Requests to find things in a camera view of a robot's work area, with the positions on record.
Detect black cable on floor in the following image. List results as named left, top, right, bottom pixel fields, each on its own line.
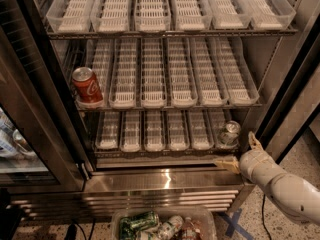
left=261, top=194, right=273, bottom=240

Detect red cola can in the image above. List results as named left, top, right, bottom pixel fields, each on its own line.
left=72, top=67, right=103, bottom=103

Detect brown bottle in bin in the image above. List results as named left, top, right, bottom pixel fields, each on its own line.
left=181, top=217, right=201, bottom=240

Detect clear plastic bin on floor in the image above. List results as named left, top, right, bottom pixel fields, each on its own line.
left=111, top=206, right=217, bottom=240

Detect middle shelf tray three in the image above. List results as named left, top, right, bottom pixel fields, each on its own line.
left=141, top=38, right=166, bottom=108

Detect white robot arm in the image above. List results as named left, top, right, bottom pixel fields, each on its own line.
left=214, top=131, right=320, bottom=225

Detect blue tape cross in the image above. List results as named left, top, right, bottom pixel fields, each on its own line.
left=219, top=208, right=254, bottom=240

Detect shelf tray three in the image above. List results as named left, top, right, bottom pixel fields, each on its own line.
left=145, top=111, right=165, bottom=152
left=141, top=38, right=166, bottom=108
left=134, top=0, right=171, bottom=32

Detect middle shelf tray five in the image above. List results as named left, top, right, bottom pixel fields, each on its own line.
left=190, top=38, right=228, bottom=107

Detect shelf tray four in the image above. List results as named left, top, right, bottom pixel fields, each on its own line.
left=167, top=38, right=198, bottom=108
left=171, top=0, right=212, bottom=31
left=167, top=110, right=189, bottom=151

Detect stainless steel fridge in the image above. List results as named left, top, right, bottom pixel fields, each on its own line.
left=13, top=0, right=319, bottom=219

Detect shelf tray two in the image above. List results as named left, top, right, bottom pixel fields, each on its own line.
left=109, top=39, right=137, bottom=109
left=90, top=0, right=131, bottom=33
left=120, top=111, right=141, bottom=152

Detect bottom shelf tray one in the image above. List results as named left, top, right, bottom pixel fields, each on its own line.
left=95, top=111, right=120, bottom=150

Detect bottom shelf tray four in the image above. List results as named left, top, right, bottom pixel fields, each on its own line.
left=167, top=110, right=189, bottom=151

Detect shelf tray five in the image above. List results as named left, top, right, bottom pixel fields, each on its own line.
left=190, top=38, right=228, bottom=107
left=208, top=0, right=251, bottom=29
left=188, top=110, right=214, bottom=150

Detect top shelf tray two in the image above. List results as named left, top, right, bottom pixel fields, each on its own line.
left=90, top=0, right=131, bottom=33

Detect middle shelf tray two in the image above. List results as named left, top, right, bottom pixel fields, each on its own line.
left=109, top=39, right=137, bottom=109

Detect top shelf tray three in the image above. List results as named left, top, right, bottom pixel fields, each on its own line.
left=134, top=0, right=171, bottom=32

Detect white green can in bin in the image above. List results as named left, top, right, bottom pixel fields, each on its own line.
left=157, top=215, right=184, bottom=240

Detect top shelf tray one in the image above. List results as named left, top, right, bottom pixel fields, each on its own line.
left=46, top=0, right=95, bottom=33

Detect top shelf tray five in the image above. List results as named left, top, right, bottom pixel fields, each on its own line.
left=208, top=0, right=251, bottom=29

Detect middle shelf tray one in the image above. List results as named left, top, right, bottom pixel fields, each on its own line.
left=76, top=39, right=114, bottom=109

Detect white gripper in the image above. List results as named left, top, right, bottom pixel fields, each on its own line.
left=213, top=131, right=284, bottom=186

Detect bottom shelf tray two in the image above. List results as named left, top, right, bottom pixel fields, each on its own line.
left=120, top=111, right=141, bottom=152

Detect right fridge door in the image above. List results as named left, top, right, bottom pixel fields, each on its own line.
left=257, top=16, right=320, bottom=164

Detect middle shelf tray four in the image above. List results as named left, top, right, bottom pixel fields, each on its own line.
left=167, top=38, right=198, bottom=108

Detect bottom shelf tray five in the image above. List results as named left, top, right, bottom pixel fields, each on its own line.
left=188, top=110, right=214, bottom=150

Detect bottom shelf tray six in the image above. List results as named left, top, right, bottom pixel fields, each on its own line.
left=208, top=109, right=238, bottom=149

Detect left glass fridge door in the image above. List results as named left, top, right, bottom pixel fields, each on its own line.
left=0, top=0, right=85, bottom=195

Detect top shelf tray four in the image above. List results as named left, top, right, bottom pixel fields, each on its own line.
left=171, top=0, right=212, bottom=31

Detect silver green 7up can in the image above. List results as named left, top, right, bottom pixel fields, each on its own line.
left=218, top=120, right=241, bottom=146

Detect shelf tray one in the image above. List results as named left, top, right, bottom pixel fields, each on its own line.
left=46, top=0, right=95, bottom=33
left=95, top=111, right=120, bottom=150
left=76, top=39, right=114, bottom=109

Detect black plug and cables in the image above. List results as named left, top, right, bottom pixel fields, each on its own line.
left=63, top=218, right=98, bottom=240

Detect bottom shelf tray three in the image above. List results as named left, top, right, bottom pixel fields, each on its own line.
left=145, top=111, right=165, bottom=152

